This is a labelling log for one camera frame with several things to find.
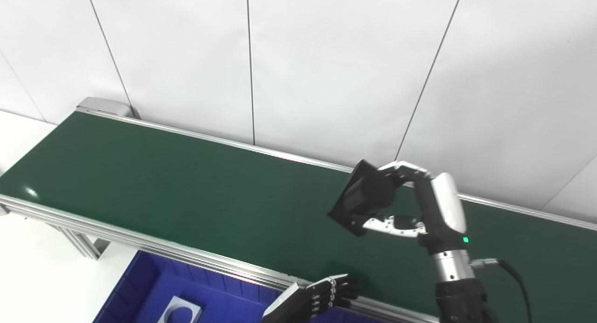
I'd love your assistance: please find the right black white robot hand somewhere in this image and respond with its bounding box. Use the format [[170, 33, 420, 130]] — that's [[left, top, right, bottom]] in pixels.
[[361, 161, 468, 254]]

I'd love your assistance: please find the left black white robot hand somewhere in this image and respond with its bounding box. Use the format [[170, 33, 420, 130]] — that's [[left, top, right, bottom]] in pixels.
[[261, 274, 361, 323]]

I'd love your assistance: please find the black part with cylinder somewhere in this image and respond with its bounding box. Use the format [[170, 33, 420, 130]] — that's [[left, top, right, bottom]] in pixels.
[[327, 160, 398, 237]]

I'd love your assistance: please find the white square part with hole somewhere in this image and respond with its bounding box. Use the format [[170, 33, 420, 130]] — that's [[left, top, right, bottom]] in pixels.
[[158, 296, 203, 323]]

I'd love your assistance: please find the blue bin with white parts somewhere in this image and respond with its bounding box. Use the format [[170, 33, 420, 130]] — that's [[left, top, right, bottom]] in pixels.
[[93, 251, 299, 323]]

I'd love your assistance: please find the green conveyor belt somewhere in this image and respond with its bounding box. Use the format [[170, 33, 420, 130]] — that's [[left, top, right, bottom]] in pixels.
[[0, 111, 597, 323], [0, 97, 597, 323]]

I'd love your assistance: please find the aluminium conveyor leg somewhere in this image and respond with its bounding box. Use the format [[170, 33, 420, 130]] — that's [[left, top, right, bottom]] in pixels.
[[47, 223, 111, 260]]

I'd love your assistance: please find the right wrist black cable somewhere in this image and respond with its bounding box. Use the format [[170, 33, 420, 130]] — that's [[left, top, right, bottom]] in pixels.
[[471, 258, 532, 323]]

